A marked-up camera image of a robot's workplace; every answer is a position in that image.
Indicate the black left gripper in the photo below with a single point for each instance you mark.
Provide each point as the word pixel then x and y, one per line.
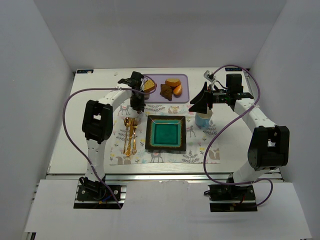
pixel 137 105

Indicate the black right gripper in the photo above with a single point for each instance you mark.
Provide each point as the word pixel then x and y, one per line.
pixel 208 97

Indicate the seeded bread slice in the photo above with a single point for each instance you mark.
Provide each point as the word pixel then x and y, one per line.
pixel 149 86

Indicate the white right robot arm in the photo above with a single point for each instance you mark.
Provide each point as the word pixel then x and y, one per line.
pixel 269 145

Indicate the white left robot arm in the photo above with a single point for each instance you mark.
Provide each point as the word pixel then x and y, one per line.
pixel 98 123

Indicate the orange bread roll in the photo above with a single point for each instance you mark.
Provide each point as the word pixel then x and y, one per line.
pixel 177 91

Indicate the toasted bread slice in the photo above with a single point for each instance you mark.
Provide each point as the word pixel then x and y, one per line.
pixel 173 82

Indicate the blue paper cup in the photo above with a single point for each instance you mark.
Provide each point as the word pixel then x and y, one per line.
pixel 202 120

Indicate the purple tray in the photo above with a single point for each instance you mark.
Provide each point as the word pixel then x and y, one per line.
pixel 159 78

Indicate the gold spoon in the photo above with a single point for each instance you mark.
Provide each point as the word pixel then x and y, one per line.
pixel 127 124

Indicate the brown chocolate croissant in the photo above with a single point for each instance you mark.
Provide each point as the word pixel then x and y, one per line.
pixel 166 91

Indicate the floral patterned placemat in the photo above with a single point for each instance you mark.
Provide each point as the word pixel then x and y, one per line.
pixel 197 139

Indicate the green square plate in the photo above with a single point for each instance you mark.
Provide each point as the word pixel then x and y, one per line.
pixel 166 132

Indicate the gold fork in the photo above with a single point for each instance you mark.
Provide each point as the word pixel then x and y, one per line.
pixel 134 126

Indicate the gold knife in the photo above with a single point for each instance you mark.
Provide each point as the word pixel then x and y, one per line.
pixel 129 138

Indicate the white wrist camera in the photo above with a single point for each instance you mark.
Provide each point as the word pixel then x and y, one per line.
pixel 210 76

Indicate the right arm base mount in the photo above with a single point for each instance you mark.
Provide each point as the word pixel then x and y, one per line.
pixel 226 196

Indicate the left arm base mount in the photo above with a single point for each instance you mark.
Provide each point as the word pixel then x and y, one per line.
pixel 95 195

